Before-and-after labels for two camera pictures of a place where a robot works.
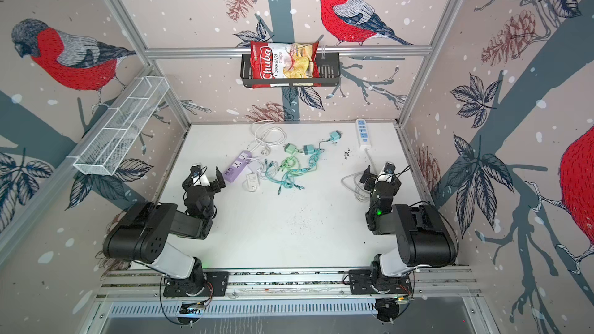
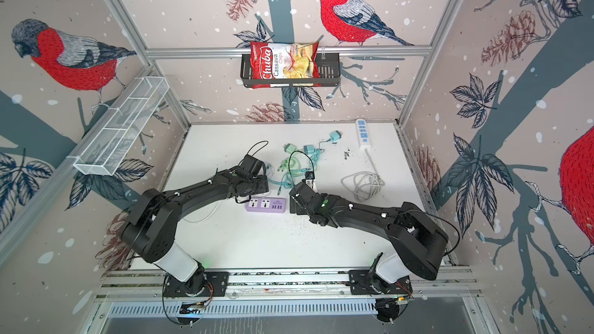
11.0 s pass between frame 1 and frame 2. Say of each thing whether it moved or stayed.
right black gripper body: moved
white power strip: stayed
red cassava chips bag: stayed
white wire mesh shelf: stayed
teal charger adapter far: stayed
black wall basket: stayed
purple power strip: moved
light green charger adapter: stayed
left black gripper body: moved
